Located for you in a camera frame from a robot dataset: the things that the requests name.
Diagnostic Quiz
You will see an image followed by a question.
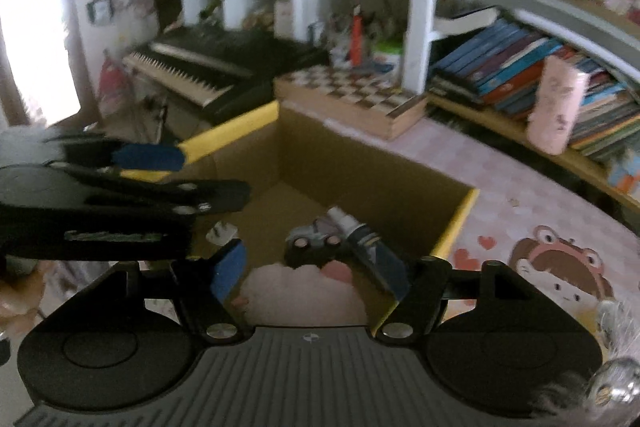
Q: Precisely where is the white blue spray bottle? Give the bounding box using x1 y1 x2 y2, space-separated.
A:
325 206 383 258

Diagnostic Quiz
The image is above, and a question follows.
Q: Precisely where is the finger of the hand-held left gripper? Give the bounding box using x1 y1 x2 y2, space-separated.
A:
47 134 185 180
90 180 251 215

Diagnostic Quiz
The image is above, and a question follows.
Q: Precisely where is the pink printed cup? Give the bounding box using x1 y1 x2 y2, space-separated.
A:
525 55 591 155

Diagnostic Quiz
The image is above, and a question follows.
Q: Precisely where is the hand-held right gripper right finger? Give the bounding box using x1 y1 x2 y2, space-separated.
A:
350 232 533 343

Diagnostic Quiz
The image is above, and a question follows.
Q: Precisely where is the green lidded container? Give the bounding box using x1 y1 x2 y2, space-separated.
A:
375 44 403 72

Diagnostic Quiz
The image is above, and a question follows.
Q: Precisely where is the black electronic keyboard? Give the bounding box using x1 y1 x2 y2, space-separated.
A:
122 27 326 125

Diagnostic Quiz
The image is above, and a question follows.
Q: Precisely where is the wooden chessboard box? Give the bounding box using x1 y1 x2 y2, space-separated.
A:
274 67 428 140

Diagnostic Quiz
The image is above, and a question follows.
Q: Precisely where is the grey purple toy car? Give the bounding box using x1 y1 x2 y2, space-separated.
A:
284 219 346 268

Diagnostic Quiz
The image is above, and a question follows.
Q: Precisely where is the orange blue small box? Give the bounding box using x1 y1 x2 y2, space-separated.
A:
607 159 640 195

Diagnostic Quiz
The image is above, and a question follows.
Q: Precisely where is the white bookshelf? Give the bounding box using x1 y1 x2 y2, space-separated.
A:
402 0 640 208

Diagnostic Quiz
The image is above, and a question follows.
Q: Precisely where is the pink plush toy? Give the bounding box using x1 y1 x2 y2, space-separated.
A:
232 259 373 325

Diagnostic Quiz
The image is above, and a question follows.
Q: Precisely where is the row of leaning books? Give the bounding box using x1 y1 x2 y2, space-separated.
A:
430 19 640 158

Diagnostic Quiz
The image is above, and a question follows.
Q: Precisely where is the white item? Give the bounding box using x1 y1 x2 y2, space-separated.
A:
207 223 237 245

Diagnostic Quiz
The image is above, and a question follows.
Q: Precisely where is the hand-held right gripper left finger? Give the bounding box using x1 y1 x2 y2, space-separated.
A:
107 239 251 343

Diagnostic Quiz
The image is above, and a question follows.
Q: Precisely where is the pink printed tablecloth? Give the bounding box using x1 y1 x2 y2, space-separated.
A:
320 107 640 358

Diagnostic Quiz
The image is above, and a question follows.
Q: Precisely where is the yellow cardboard box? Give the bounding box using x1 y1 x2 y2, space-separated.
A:
117 99 481 328

